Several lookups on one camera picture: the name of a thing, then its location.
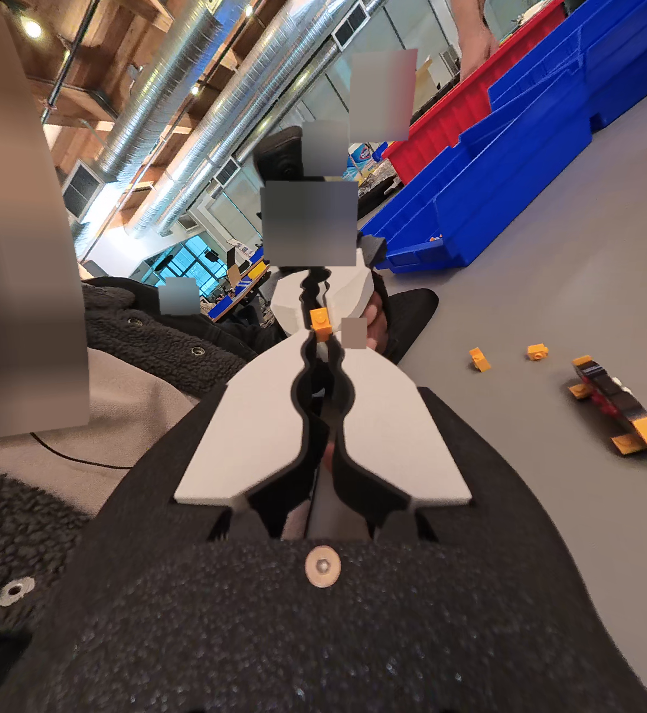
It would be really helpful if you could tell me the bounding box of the dark grey fleece jacket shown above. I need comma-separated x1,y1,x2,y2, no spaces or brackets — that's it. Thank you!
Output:
0,276,264,713

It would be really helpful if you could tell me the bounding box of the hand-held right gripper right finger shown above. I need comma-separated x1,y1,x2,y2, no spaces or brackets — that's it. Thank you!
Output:
333,347,473,537

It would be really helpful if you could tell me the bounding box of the clear bag of metal parts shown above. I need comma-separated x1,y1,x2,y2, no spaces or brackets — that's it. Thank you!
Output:
357,162,403,197

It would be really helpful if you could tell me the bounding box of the blue plastic bin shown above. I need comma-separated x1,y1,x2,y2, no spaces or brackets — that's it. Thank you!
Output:
486,0,647,136
359,97,595,275

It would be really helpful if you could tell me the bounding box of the person's left hand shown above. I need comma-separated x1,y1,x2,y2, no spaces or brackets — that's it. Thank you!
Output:
366,274,391,352

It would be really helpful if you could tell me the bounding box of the red plastic bin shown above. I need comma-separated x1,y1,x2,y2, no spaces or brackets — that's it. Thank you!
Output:
382,0,567,186

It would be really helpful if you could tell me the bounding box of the beige sweatshirt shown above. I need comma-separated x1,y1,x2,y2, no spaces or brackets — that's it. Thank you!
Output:
0,348,203,514

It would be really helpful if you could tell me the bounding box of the wooden edge desk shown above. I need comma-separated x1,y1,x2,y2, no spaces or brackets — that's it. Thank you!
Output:
209,261,272,325

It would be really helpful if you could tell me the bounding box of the black red orange lego subassembly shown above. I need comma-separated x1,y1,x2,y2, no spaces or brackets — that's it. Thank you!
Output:
568,355,647,459

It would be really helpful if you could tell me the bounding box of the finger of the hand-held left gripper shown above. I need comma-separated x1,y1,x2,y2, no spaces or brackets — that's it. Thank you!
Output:
325,249,377,328
271,269,314,336

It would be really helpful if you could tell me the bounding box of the silver ventilation duct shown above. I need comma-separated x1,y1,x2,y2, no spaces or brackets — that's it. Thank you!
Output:
97,0,233,183
130,0,392,241

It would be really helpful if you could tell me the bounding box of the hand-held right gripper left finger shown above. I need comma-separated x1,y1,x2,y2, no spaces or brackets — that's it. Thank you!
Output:
174,332,331,537

